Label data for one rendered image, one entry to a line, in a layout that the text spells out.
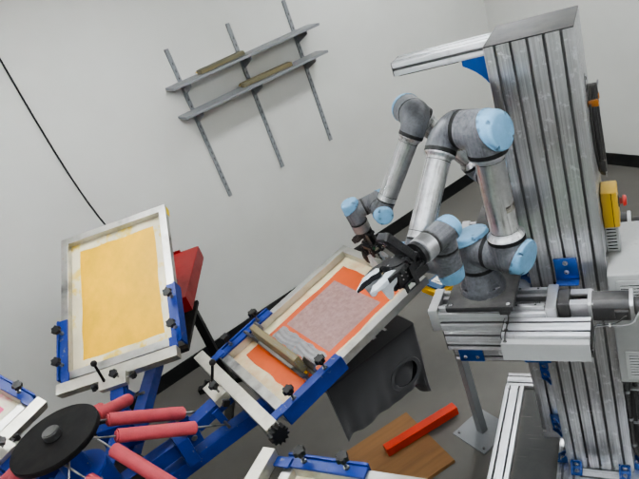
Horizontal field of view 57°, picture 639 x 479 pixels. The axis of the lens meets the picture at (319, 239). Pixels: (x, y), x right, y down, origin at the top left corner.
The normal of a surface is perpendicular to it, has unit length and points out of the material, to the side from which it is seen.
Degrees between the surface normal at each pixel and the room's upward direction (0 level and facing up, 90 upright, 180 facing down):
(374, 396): 98
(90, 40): 90
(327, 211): 90
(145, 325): 32
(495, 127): 82
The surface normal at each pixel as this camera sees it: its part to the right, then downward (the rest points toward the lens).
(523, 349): -0.38, 0.53
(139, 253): -0.23, -0.49
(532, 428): -0.33, -0.84
